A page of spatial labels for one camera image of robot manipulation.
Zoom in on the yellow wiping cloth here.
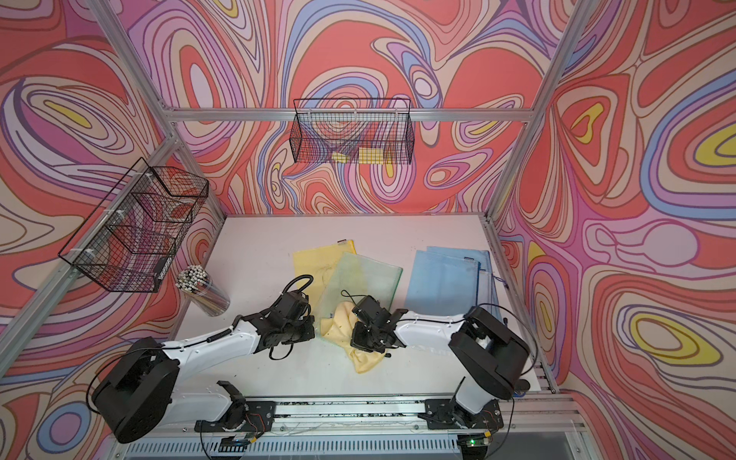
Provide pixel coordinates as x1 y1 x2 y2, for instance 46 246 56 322
320 301 385 374

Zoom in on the green zip document bag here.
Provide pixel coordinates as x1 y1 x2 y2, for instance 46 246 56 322
314 253 404 338

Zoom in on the yellow document bag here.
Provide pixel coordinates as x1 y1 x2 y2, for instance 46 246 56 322
292 240 356 306

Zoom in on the light blue mesh document bag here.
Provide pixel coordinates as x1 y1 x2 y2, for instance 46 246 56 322
427 246 506 315

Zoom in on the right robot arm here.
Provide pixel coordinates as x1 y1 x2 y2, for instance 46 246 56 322
351 296 536 433

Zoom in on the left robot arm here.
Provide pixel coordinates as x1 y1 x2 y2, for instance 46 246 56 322
85 274 315 444

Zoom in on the clear pencil holder cup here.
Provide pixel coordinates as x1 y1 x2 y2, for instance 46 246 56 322
176 266 230 317

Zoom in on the yellow sponge in basket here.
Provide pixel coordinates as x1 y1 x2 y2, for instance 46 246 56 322
330 148 385 165

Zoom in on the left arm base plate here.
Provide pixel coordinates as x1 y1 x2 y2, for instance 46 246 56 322
195 401 276 434

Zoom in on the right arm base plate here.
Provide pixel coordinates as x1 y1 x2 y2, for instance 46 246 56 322
418 399 504 433

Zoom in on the black wire basket left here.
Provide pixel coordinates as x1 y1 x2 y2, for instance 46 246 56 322
57 158 209 293

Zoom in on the black wire basket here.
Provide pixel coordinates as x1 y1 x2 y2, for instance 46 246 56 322
57 158 209 293
289 97 415 165

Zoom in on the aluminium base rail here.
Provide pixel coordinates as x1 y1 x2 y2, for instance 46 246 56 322
102 393 602 459

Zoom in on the black wire basket back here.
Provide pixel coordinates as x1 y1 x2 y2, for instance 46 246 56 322
289 97 415 165

